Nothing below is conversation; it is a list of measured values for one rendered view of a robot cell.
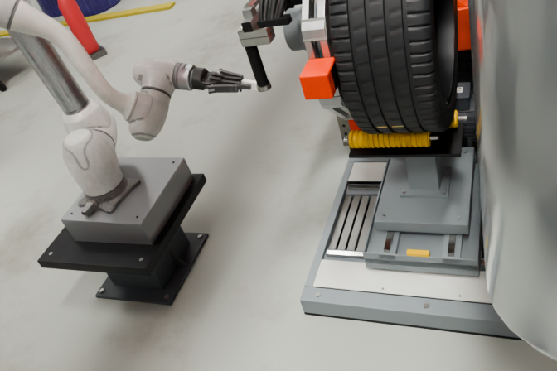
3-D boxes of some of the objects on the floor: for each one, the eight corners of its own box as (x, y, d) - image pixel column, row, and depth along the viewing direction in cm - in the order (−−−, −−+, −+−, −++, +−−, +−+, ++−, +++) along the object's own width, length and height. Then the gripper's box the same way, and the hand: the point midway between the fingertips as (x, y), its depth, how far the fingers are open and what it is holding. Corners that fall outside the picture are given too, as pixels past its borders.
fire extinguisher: (89, 50, 468) (52, -18, 432) (114, 46, 460) (79, -25, 423) (74, 65, 448) (34, -5, 411) (100, 61, 439) (62, -12, 402)
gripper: (186, 78, 169) (257, 87, 164) (200, 58, 179) (267, 66, 174) (188, 98, 174) (258, 107, 169) (201, 77, 183) (268, 85, 179)
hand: (252, 84), depth 172 cm, fingers closed
